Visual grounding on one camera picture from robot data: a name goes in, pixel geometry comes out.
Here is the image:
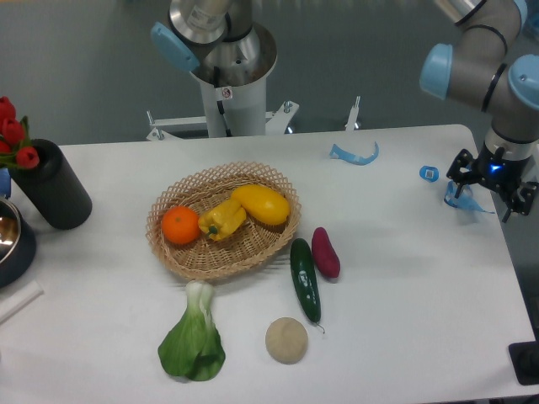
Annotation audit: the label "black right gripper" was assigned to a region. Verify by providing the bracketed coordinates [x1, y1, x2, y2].
[446, 139, 538, 223]

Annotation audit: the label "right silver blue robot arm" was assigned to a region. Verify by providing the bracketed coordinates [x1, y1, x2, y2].
[419, 1, 538, 215]

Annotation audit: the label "woven wicker basket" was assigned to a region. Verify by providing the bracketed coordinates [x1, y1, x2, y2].
[146, 162, 302, 280]

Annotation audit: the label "yellow bell pepper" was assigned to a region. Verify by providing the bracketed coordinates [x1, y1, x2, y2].
[198, 199, 247, 241]

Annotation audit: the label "blue tape strip crumpled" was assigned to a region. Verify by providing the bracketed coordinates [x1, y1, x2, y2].
[444, 179, 495, 215]

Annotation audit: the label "small blue tape roll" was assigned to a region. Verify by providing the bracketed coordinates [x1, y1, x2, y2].
[419, 166, 440, 183]

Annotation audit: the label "blue tape strip curved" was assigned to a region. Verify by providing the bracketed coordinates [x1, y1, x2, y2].
[328, 142, 380, 166]

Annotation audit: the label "black device at corner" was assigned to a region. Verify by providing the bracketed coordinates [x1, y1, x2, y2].
[509, 341, 539, 385]

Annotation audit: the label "purple sweet potato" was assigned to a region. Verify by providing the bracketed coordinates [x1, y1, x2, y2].
[312, 227, 341, 279]

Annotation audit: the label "dark green cucumber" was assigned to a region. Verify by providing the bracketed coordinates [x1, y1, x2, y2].
[290, 238, 325, 332]

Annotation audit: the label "yellow mango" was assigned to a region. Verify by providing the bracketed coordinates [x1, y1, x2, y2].
[231, 184, 291, 226]

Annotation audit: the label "orange fruit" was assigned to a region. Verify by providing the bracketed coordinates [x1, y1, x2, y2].
[161, 206, 200, 245]

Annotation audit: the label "green bok choy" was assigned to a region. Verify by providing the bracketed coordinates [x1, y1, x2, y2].
[157, 280, 226, 381]

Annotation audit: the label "black cylindrical vase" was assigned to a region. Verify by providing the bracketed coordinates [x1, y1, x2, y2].
[9, 139, 93, 230]

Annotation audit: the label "white paper strip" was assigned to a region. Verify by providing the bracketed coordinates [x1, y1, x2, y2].
[1, 281, 44, 322]

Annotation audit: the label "red artificial tulips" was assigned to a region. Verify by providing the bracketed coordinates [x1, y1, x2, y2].
[1, 96, 40, 170]

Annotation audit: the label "dark metal bowl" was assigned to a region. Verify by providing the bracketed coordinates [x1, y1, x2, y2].
[1, 198, 36, 288]

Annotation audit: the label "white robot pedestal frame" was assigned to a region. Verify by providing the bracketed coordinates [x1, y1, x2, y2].
[145, 77, 362, 142]

